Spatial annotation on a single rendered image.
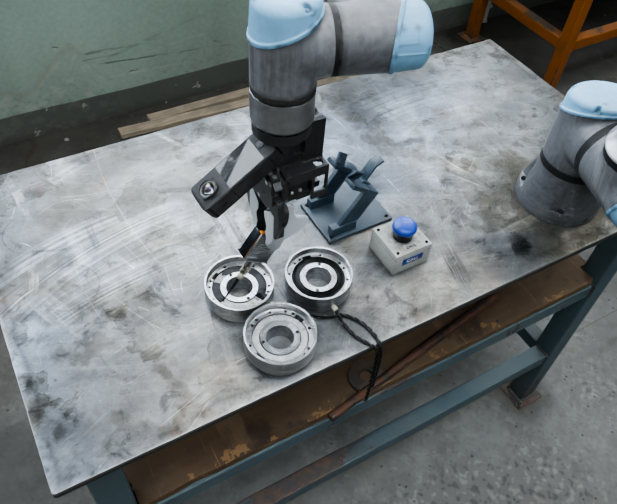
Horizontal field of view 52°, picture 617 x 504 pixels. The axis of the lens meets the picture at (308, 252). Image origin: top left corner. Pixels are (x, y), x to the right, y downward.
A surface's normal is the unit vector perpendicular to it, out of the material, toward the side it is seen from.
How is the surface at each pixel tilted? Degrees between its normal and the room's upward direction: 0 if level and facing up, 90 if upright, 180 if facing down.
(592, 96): 8
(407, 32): 55
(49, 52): 90
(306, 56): 80
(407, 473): 0
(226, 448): 0
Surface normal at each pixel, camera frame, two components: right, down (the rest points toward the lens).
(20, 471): 0.07, -0.65
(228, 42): 0.49, 0.68
